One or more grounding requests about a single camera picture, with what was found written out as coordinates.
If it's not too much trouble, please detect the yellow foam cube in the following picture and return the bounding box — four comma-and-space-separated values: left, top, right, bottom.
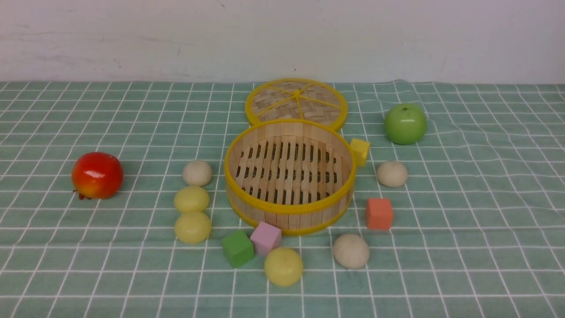
350, 138, 370, 167

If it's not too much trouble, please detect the yellow bun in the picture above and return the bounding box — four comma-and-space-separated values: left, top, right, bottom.
174, 212, 212, 244
264, 247, 303, 287
174, 186, 210, 213

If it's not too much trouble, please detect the green apple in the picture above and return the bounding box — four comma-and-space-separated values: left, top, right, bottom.
384, 103, 427, 145

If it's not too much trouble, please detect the bamboo steamer tray yellow rim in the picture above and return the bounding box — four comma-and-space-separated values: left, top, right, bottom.
224, 119, 358, 235

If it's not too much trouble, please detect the red pomegranate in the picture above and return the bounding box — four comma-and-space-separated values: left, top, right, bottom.
71, 151, 124, 201

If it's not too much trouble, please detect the green checkered tablecloth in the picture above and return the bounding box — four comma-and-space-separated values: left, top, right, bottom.
0, 80, 565, 318

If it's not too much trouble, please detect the white bun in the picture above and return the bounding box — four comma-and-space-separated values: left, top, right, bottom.
376, 161, 408, 188
332, 233, 370, 269
182, 160, 213, 187

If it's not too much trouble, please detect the woven bamboo steamer lid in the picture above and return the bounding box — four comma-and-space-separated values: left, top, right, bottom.
245, 78, 348, 131

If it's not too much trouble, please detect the pink foam cube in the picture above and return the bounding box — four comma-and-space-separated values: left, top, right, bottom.
250, 221, 282, 256

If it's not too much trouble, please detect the orange foam cube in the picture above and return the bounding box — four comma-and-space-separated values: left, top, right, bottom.
365, 198, 394, 230

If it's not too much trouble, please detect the yellow bun front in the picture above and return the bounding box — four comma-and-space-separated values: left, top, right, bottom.
264, 247, 303, 287

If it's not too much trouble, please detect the green foam cube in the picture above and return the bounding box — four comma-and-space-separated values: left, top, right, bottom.
222, 229, 255, 268

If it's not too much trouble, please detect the white bun front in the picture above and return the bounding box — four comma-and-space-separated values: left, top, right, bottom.
332, 233, 370, 269

